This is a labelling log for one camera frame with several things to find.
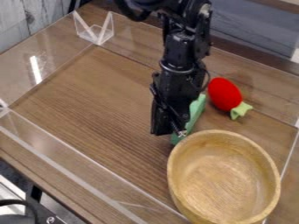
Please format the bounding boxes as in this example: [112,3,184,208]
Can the black cable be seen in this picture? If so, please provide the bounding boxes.
[0,199,30,213]

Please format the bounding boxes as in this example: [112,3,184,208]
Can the clear acrylic corner bracket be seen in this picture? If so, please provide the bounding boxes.
[72,11,115,46]

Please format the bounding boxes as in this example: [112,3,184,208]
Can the light wooden bowl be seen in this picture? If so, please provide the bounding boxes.
[167,129,280,224]

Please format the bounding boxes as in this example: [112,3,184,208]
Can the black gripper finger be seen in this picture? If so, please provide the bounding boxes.
[171,113,191,137]
[151,100,173,136]

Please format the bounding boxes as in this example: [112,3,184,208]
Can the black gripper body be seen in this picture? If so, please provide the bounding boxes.
[149,60,207,117]

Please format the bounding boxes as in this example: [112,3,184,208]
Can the red plush strawberry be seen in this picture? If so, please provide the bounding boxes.
[208,77,253,120]

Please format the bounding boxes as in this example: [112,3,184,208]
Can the green foam block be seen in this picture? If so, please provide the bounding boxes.
[185,94,207,135]

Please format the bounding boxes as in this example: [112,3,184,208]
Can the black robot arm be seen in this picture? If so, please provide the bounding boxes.
[115,0,212,137]

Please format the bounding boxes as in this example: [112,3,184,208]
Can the clear acrylic tray wall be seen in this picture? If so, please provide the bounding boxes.
[0,100,187,224]

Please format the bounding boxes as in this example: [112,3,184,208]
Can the black metal table leg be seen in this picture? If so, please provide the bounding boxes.
[24,183,68,224]

